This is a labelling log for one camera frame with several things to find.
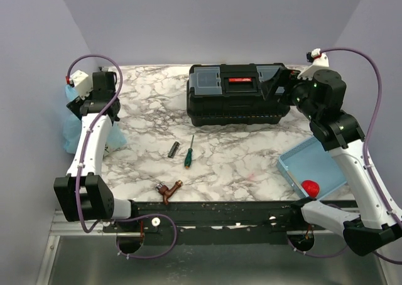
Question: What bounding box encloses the red fake strawberry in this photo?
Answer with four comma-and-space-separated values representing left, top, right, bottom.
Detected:
301, 180, 320, 198

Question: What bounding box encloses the brown brass faucet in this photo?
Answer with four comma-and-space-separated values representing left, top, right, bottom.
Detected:
155, 180, 183, 205

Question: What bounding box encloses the black bit holder strip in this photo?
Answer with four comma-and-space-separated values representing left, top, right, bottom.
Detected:
168, 141, 180, 158

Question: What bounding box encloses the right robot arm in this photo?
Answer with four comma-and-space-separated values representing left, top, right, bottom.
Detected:
260, 67, 401, 256

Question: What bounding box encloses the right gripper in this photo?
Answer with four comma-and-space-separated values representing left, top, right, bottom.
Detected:
259, 65, 320, 121

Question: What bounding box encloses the black plastic toolbox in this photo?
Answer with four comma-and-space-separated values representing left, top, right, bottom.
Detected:
187, 63, 290, 127

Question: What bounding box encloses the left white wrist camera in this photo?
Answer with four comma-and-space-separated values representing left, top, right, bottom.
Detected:
65, 70, 93, 101

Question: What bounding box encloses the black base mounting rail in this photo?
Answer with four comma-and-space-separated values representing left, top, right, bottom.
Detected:
103, 200, 359, 247

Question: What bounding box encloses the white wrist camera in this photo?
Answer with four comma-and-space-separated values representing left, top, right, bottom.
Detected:
65, 70, 93, 101
297, 48, 329, 80

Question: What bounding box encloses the green handled screwdriver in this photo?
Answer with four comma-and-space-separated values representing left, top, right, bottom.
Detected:
184, 135, 195, 169

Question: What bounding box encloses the light blue plastic basket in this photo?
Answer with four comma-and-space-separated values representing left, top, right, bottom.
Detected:
276, 136, 346, 200

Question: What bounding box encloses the light blue plastic bag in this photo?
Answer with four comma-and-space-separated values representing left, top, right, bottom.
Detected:
63, 85, 127, 156

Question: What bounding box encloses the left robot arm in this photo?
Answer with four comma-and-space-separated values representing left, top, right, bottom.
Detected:
53, 71, 139, 234

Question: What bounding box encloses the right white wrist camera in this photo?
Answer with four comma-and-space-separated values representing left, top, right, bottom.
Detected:
297, 48, 329, 80

